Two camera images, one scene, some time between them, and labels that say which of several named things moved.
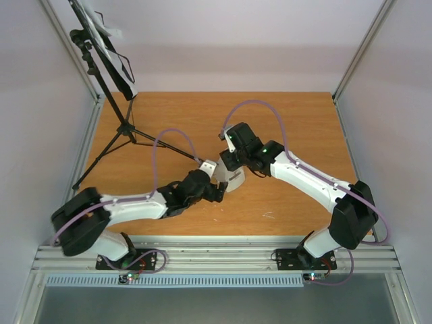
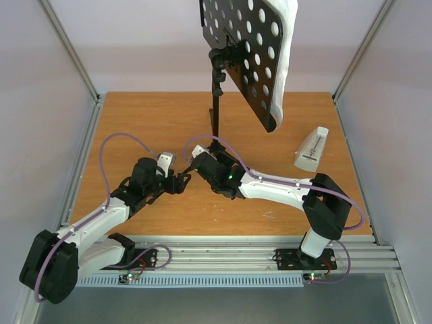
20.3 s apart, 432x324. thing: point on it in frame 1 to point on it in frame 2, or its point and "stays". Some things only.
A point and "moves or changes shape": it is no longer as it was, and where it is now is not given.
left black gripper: [218, 198] to [173, 190]
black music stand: [115, 85] to [246, 40]
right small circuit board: [314, 276] stays
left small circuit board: [130, 276] stays
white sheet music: [97, 26] to [287, 11]
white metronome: [235, 178] moves or changes shape
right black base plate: [301, 258] stays
